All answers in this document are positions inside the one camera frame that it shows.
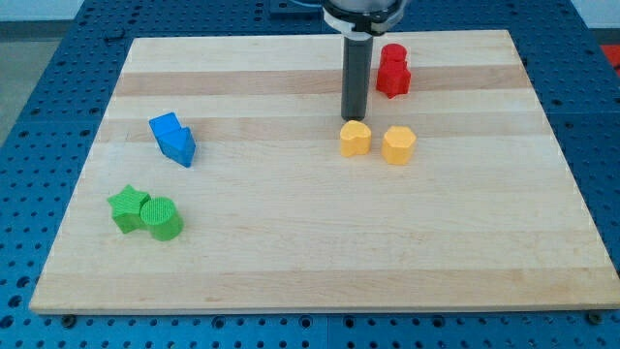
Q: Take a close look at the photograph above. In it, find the green star block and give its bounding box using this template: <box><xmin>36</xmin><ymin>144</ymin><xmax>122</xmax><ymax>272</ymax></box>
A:
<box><xmin>107</xmin><ymin>184</ymin><xmax>151</xmax><ymax>234</ymax></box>

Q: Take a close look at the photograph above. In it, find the blue cube block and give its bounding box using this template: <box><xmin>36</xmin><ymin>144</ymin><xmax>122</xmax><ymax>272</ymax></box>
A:
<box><xmin>148</xmin><ymin>112</ymin><xmax>181</xmax><ymax>143</ymax></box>

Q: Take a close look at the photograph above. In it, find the yellow heart block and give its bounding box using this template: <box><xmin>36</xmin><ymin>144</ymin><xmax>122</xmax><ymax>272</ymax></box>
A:
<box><xmin>340</xmin><ymin>120</ymin><xmax>372</xmax><ymax>157</ymax></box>

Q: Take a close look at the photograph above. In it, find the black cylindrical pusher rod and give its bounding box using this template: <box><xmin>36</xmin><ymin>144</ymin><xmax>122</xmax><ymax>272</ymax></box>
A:
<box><xmin>341</xmin><ymin>37</ymin><xmax>373</xmax><ymax>121</ymax></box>

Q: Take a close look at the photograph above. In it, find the round grey tool flange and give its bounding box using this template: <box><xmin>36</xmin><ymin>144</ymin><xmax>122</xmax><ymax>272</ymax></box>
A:
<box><xmin>322</xmin><ymin>0</ymin><xmax>406</xmax><ymax>40</ymax></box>

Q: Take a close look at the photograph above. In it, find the green cylinder block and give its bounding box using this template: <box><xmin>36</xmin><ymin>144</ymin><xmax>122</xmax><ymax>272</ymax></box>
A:
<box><xmin>139</xmin><ymin>197</ymin><xmax>184</xmax><ymax>241</ymax></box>

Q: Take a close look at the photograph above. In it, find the red star block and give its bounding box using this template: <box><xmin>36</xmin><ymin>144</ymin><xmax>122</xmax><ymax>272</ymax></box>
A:
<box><xmin>376</xmin><ymin>61</ymin><xmax>412</xmax><ymax>99</ymax></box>

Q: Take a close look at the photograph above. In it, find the yellow hexagon block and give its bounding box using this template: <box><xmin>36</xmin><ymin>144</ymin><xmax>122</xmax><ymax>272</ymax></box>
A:
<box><xmin>381</xmin><ymin>126</ymin><xmax>417</xmax><ymax>165</ymax></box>

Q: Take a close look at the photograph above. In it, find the red cylinder block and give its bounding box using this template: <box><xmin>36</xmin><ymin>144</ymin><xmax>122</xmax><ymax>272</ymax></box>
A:
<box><xmin>380</xmin><ymin>44</ymin><xmax>408</xmax><ymax>65</ymax></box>

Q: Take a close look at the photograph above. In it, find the blue triangle block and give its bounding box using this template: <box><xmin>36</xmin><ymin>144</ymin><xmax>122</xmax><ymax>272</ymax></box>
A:
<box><xmin>157</xmin><ymin>127</ymin><xmax>196</xmax><ymax>168</ymax></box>

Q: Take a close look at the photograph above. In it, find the wooden board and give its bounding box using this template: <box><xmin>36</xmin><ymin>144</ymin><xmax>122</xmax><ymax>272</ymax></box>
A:
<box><xmin>30</xmin><ymin>30</ymin><xmax>619</xmax><ymax>315</ymax></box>

